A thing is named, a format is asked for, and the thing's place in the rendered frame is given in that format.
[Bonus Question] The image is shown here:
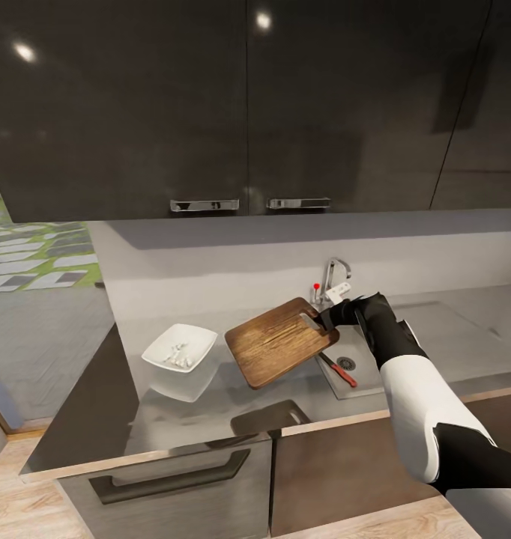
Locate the cutting board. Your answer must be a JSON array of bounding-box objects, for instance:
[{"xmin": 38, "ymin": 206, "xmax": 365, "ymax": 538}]
[{"xmin": 225, "ymin": 297, "xmax": 340, "ymax": 390}]

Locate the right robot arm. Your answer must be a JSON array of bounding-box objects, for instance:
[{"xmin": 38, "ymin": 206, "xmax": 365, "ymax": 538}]
[{"xmin": 313, "ymin": 282, "xmax": 511, "ymax": 539}]

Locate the parer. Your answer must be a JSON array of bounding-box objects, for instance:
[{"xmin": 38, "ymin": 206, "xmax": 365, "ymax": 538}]
[{"xmin": 320, "ymin": 351, "xmax": 357, "ymax": 387}]

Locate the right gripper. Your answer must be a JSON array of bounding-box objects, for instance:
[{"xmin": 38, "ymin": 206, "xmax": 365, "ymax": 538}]
[{"xmin": 313, "ymin": 299, "xmax": 351, "ymax": 331}]

